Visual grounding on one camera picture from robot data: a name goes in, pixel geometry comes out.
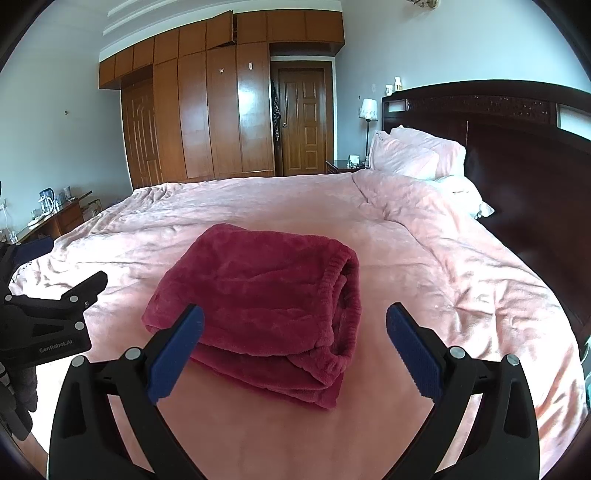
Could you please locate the white shade lamp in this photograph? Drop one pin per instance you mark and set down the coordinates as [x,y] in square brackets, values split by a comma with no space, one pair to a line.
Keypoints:
[368,108]

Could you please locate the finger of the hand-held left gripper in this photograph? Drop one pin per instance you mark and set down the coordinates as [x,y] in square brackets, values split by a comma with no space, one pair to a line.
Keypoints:
[85,288]

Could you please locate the wooden wardrobe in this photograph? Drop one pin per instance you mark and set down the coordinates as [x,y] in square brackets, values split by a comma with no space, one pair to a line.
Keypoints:
[221,115]

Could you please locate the wooden door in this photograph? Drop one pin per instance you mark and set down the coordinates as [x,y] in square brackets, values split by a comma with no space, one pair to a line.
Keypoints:
[302,120]

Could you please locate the blue chair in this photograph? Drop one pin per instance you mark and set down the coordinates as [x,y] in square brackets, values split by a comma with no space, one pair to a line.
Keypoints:
[39,248]

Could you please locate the dark wooden nightstand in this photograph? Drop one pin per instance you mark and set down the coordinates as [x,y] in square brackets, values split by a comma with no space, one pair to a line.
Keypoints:
[337,167]

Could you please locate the ceiling lamp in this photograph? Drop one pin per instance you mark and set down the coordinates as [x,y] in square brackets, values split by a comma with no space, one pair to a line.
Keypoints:
[422,3]

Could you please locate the white pillow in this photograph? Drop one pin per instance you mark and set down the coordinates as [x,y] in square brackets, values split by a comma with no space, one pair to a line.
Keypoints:
[464,191]

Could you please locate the electric kettle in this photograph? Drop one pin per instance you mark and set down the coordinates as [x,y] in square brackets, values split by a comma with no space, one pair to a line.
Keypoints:
[47,201]

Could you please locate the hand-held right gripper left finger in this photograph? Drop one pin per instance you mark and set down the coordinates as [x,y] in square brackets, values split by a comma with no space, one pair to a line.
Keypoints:
[178,350]

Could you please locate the pink blanket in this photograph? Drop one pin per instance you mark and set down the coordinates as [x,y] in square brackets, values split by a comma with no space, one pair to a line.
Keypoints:
[415,240]

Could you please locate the dark wooden headboard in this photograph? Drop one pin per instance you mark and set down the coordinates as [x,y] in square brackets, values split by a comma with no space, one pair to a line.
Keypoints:
[521,184]

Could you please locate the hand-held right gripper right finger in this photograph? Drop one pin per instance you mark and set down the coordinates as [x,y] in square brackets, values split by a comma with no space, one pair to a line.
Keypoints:
[415,350]

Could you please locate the small white box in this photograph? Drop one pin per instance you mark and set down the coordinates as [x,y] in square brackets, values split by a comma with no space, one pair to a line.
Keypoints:
[354,161]

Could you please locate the magenta fleece blanket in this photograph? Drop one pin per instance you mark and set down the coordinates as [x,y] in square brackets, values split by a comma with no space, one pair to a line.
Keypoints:
[258,286]

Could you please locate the dark hanging clothing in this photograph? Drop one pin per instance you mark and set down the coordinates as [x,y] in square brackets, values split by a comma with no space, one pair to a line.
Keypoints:
[277,115]

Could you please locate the wooden sideboard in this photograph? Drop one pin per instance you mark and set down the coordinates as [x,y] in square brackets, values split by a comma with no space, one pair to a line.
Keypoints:
[64,221]

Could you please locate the pink pillow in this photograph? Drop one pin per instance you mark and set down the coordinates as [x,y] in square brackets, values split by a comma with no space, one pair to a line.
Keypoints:
[438,145]
[406,159]

